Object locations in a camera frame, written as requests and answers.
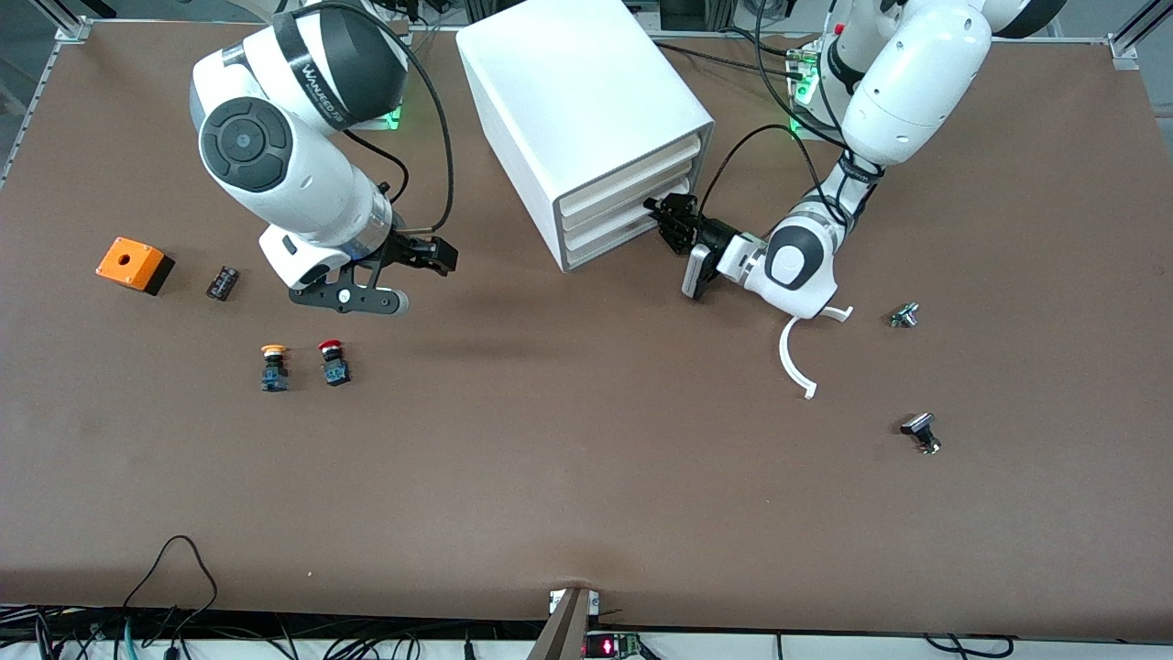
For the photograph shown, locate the white plastic drawer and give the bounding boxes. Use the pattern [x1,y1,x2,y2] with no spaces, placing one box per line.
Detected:
[559,151,705,236]
[557,131,707,219]
[563,191,699,269]
[561,172,702,252]

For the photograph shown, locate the red push button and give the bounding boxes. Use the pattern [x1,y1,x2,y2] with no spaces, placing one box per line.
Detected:
[318,340,352,387]

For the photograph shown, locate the white drawer cabinet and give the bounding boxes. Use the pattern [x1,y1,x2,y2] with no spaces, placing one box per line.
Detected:
[455,0,716,273]

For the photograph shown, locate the white curved plastic strip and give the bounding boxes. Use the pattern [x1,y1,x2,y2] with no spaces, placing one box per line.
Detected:
[779,305,854,401]

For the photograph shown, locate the small board with red light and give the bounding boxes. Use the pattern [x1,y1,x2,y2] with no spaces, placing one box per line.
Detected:
[584,632,642,659]

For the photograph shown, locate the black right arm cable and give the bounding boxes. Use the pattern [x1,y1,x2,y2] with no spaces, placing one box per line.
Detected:
[302,0,456,235]

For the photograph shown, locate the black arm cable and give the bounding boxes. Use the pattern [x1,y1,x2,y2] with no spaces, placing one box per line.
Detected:
[302,0,456,235]
[694,124,885,230]

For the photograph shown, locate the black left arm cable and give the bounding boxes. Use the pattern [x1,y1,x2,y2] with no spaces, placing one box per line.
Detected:
[694,124,885,230]

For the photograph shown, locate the black cable on table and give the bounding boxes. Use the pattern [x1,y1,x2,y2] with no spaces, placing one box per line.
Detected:
[652,40,807,82]

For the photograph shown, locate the orange button enclosure box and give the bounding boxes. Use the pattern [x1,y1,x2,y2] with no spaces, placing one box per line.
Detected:
[95,236,175,296]

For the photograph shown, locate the black-headed metal switch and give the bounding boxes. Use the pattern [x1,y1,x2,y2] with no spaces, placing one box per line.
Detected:
[900,412,943,456]

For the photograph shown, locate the black looped cable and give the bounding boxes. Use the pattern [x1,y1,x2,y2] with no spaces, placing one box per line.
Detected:
[122,535,219,638]

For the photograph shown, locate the grey metal post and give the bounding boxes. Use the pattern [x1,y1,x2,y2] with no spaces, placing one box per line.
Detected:
[527,587,597,660]

